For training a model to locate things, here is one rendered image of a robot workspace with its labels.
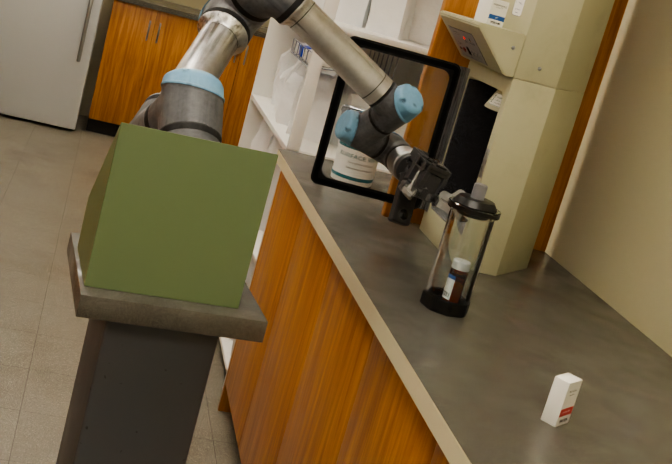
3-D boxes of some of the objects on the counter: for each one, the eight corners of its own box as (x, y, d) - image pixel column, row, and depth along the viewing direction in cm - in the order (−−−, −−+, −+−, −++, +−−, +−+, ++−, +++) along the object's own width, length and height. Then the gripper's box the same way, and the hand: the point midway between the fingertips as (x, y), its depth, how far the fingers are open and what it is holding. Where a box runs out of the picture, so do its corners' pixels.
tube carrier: (480, 315, 210) (511, 217, 205) (436, 311, 205) (468, 210, 200) (452, 294, 219) (482, 200, 214) (410, 290, 214) (439, 193, 209)
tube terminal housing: (502, 246, 283) (592, -31, 266) (547, 287, 253) (652, -23, 236) (418, 228, 277) (504, -57, 260) (454, 267, 247) (554, -53, 229)
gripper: (384, 132, 227) (417, 165, 210) (454, 164, 236) (491, 199, 219) (365, 165, 229) (397, 201, 212) (435, 196, 238) (470, 233, 221)
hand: (438, 212), depth 216 cm, fingers open, 14 cm apart
